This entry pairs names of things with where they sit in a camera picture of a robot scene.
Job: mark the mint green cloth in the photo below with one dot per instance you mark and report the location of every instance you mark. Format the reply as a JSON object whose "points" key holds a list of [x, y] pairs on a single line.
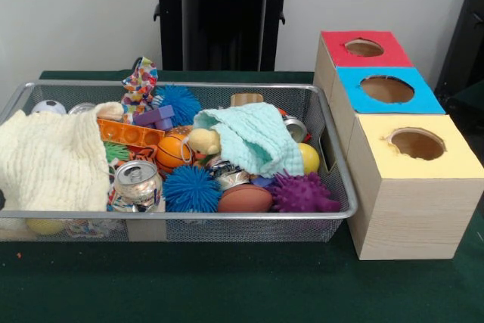
{"points": [[257, 130]]}

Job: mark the wooden box with three holes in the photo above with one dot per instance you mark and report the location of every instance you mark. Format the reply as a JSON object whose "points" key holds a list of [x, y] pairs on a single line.
{"points": [[408, 217]]}

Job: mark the yellow plush duck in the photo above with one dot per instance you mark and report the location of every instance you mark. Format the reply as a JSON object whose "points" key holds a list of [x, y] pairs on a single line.
{"points": [[204, 141]]}

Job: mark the brown toy football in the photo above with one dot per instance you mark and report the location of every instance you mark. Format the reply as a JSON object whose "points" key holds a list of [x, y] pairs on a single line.
{"points": [[246, 199]]}

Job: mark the blue rubber koosh ball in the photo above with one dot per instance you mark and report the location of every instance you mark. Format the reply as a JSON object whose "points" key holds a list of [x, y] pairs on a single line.
{"points": [[191, 188], [181, 98]]}

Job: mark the orange toy basketball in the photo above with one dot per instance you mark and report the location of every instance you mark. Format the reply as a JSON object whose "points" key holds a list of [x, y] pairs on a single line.
{"points": [[170, 153]]}

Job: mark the purple spiky ball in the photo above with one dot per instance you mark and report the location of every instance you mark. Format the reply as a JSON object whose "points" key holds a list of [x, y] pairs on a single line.
{"points": [[302, 196]]}

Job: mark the dented white soda can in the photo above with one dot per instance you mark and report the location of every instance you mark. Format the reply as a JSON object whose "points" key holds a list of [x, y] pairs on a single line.
{"points": [[134, 183]]}

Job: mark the multicoloured patterned cloth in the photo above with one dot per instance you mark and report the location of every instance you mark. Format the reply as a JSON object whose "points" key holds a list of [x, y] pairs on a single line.
{"points": [[140, 81]]}

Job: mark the dark green table cloth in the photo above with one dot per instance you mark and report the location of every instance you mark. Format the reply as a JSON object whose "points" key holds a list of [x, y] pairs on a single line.
{"points": [[227, 285], [467, 98]]}

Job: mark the cream knitted cloth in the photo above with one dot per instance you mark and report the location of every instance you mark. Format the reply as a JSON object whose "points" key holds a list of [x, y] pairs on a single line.
{"points": [[49, 156]]}

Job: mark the black stand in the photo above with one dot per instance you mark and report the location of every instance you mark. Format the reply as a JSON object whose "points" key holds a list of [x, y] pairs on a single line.
{"points": [[469, 35]]}

